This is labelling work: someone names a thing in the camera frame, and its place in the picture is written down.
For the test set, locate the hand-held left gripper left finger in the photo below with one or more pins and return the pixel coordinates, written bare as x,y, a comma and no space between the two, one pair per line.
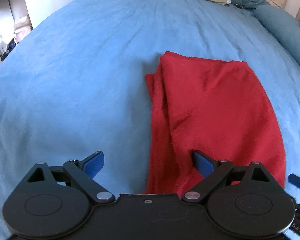
93,165

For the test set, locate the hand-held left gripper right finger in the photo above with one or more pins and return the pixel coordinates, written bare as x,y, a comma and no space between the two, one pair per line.
202,163

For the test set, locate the red knit sweater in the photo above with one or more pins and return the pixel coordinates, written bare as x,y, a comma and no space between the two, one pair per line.
215,105

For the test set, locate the bed with blue sheet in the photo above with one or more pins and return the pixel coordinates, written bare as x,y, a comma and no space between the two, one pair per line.
77,80

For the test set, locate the blue duvet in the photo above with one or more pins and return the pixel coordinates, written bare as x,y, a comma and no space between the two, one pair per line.
285,35

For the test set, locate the beige bag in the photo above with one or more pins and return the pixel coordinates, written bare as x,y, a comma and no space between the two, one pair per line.
22,27

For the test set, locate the white shelf unit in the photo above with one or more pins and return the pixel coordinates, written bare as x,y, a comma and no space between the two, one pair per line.
2,17

